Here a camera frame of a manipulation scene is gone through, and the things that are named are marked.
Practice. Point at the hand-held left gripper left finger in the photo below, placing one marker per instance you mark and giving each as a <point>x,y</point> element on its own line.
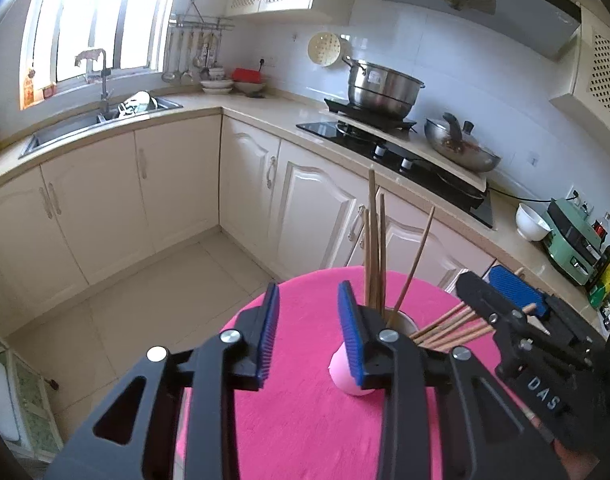
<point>267,340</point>

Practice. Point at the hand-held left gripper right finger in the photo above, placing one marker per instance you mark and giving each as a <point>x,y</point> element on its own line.
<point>350,340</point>

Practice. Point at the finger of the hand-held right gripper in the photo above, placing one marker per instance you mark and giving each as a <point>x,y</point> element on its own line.
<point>485,300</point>
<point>517,287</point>

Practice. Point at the pink cup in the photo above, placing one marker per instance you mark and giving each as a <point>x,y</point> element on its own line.
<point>347,382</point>

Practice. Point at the pile of wooden chopsticks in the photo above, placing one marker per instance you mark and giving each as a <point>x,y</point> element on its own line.
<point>374,260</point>

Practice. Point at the white bowl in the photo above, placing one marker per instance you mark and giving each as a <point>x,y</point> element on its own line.
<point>532,222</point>

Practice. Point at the green multi cooker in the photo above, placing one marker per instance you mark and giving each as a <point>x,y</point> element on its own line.
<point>572,245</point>

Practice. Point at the green yellow oil bottle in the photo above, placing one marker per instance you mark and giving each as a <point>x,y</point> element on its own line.
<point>607,285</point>

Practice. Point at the pink tablecloth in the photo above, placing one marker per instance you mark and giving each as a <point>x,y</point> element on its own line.
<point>305,435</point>

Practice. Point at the dark red sauce bottle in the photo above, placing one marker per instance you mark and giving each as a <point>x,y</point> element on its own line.
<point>601,227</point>

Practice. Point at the steel wok with glass lid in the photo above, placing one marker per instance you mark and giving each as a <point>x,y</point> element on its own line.
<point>460,147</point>

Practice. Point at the black glass gas hob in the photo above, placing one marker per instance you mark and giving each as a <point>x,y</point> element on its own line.
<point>335,132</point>

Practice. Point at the small dark doorstop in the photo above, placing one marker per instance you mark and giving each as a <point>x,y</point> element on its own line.
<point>51,384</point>

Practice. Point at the black induction cooker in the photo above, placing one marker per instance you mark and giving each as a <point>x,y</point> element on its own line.
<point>345,107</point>

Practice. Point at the steel stockpot with lid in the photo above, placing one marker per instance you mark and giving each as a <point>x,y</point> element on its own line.
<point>382,90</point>

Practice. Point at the patterned ceramic bowl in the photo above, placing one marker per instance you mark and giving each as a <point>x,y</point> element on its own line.
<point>249,87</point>

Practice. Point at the white framed green glass panel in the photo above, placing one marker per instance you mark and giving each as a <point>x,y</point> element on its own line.
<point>20,410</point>

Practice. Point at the stack of white bowls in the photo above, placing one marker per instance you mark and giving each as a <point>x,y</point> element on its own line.
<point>216,82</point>

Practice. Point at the red container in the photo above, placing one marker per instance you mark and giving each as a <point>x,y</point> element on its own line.
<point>247,75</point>

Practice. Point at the white dish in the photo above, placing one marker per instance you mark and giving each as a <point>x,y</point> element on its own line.
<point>137,105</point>

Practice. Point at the steel sink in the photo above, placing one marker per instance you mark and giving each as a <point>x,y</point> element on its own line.
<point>75,130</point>

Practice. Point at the cream perforated steamer plate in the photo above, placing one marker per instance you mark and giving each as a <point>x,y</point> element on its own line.
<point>324,49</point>

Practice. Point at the row of hanging ladles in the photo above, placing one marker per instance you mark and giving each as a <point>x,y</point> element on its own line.
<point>190,55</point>

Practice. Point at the steel faucet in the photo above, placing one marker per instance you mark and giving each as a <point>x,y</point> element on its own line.
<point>104,80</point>

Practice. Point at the small jar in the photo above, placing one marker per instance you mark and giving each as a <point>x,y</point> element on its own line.
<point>49,91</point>

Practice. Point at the orange label bottle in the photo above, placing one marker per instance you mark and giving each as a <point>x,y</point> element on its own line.
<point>30,87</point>

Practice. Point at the kitchen window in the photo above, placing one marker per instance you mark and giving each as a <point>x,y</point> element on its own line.
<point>100,15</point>

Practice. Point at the wide lattice door wall cabinet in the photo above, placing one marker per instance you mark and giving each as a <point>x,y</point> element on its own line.
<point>602,70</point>

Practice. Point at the wall utensil rack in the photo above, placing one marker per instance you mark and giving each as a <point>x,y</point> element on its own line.
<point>200,22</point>

